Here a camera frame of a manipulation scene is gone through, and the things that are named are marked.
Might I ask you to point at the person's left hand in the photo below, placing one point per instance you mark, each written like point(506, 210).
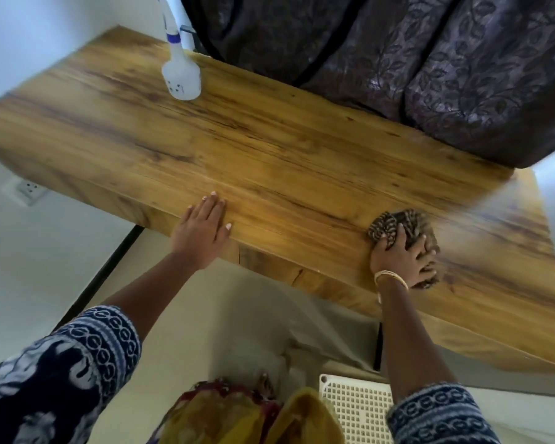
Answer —
point(199, 240)

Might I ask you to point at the person's right hand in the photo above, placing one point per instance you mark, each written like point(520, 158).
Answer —
point(397, 261)

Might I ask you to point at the person's left middle finger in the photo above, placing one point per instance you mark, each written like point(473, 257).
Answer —
point(209, 205)

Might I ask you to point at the person's right thumb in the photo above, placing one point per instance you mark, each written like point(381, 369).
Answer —
point(379, 245)

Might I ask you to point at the person's left little finger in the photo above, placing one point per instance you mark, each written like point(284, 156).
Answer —
point(187, 215)

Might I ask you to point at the person's right middle finger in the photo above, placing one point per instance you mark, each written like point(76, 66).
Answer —
point(420, 248)

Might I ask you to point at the person's right little finger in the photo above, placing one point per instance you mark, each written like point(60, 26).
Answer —
point(424, 275)

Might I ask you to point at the person's left thumb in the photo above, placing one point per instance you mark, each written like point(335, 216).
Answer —
point(224, 232)

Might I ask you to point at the brown striped cleaning cloth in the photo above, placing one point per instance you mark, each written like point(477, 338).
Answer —
point(409, 224)

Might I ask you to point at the person's left forearm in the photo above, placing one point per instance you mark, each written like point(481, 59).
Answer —
point(152, 291)

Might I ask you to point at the person's right forearm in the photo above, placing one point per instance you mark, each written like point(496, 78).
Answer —
point(409, 337)

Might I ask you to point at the gold bangles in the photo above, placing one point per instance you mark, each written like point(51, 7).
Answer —
point(391, 276)

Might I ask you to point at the black table leg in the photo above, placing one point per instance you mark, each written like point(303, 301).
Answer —
point(99, 275)
point(377, 344)

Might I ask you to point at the white spray bottle blue band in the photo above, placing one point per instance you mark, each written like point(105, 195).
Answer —
point(181, 71)

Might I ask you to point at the white plastic grid stool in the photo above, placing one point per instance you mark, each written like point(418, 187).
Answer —
point(356, 409)

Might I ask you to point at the yellow red patterned garment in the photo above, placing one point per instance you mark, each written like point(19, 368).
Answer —
point(240, 416)

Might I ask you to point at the dark leaf-patterned curtain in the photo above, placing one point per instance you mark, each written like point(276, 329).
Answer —
point(397, 55)

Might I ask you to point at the blue white patterned top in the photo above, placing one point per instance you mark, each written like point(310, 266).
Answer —
point(55, 379)

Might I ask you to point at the white wall socket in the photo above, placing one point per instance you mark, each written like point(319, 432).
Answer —
point(27, 190)

